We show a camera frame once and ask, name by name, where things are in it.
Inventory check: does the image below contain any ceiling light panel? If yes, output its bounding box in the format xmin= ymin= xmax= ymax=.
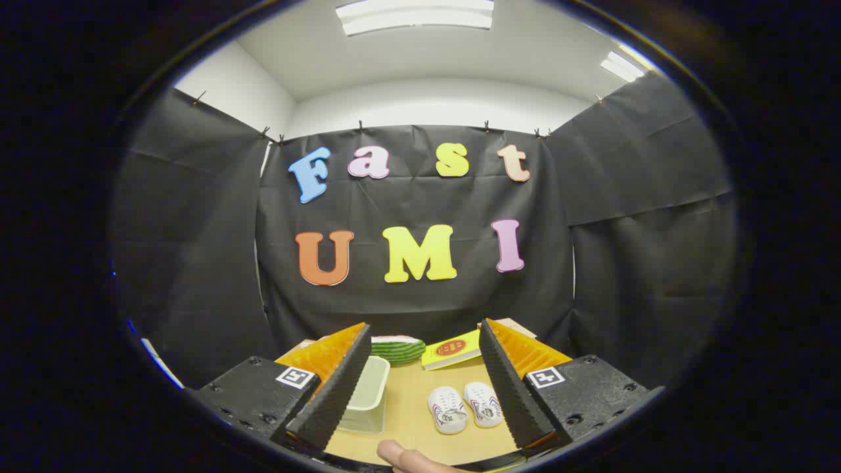
xmin=600 ymin=51 xmax=648 ymax=83
xmin=335 ymin=0 xmax=495 ymax=37

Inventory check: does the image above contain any white striped canvas shoe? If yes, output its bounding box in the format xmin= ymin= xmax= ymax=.
xmin=428 ymin=386 xmax=469 ymax=436
xmin=463 ymin=382 xmax=504 ymax=429

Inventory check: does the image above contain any yellow book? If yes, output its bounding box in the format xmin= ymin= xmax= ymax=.
xmin=421 ymin=330 xmax=484 ymax=371

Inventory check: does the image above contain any watermelon slice plush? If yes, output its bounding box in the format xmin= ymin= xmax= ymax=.
xmin=370 ymin=335 xmax=427 ymax=365

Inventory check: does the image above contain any black backdrop cloth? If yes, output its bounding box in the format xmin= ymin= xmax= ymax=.
xmin=112 ymin=69 xmax=738 ymax=390

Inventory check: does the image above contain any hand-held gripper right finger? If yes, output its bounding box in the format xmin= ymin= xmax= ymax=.
xmin=478 ymin=318 xmax=650 ymax=451

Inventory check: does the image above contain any beige fabric storage box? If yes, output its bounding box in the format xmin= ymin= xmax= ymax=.
xmin=340 ymin=356 xmax=391 ymax=435

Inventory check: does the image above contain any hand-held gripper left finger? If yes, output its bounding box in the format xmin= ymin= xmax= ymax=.
xmin=196 ymin=322 xmax=373 ymax=453

